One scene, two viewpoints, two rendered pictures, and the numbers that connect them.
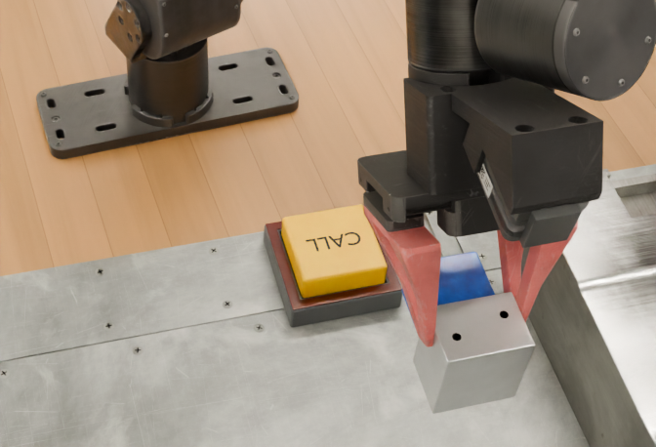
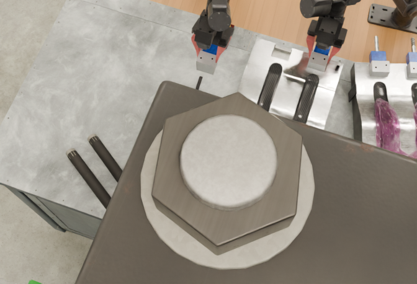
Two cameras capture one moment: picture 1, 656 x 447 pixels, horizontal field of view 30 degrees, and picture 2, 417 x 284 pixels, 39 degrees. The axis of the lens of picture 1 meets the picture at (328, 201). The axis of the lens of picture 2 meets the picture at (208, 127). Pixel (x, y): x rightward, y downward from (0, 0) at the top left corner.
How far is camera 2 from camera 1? 1.09 m
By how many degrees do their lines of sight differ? 28
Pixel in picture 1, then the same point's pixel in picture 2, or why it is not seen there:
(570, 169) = (205, 38)
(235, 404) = (180, 51)
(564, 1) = (211, 12)
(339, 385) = not seen: hidden behind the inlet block
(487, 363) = (204, 65)
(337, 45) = not seen: outside the picture
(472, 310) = (207, 55)
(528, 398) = (235, 80)
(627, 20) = (223, 20)
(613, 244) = (261, 59)
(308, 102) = not seen: outside the picture
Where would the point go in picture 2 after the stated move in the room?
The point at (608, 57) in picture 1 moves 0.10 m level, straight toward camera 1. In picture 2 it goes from (218, 24) to (184, 44)
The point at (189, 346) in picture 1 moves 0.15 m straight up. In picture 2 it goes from (180, 35) to (177, 8)
